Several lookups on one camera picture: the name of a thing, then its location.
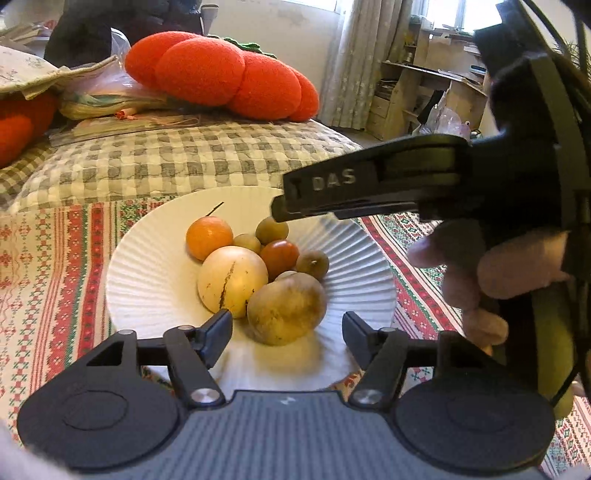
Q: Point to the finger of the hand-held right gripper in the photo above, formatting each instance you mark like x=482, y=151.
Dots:
x=323, y=213
x=332, y=182

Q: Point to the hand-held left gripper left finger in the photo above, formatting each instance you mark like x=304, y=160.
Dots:
x=221, y=328

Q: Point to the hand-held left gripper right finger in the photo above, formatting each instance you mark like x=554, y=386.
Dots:
x=353, y=330

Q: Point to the large brown pear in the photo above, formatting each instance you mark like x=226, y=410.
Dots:
x=286, y=308

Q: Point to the white ribbed plate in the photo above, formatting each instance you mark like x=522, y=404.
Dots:
x=152, y=277

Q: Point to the orange with twig stem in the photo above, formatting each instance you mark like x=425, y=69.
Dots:
x=209, y=237

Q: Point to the person's right hand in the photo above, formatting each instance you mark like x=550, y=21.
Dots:
x=517, y=267

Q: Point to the pale striped melon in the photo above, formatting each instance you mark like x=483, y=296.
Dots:
x=231, y=281

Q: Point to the small red-orange tomato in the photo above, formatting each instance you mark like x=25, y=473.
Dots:
x=279, y=256

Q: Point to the clear plastic bag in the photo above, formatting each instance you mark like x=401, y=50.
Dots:
x=445, y=117

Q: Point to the wooden shelf unit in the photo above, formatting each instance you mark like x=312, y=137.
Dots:
x=406, y=92

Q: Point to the patterned curtain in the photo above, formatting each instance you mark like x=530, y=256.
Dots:
x=369, y=55

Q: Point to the window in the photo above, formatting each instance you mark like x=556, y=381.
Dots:
x=480, y=11

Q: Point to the large orange pumpkin cushion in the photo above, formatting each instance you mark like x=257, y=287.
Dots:
x=207, y=74

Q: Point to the flat book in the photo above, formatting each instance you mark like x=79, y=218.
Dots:
x=115, y=127

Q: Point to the black clothing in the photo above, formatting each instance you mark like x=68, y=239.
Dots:
x=92, y=32

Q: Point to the small orange pumpkin cushion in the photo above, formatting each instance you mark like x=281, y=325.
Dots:
x=23, y=124

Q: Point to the beige floral cloth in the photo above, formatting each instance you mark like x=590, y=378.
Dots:
x=32, y=69

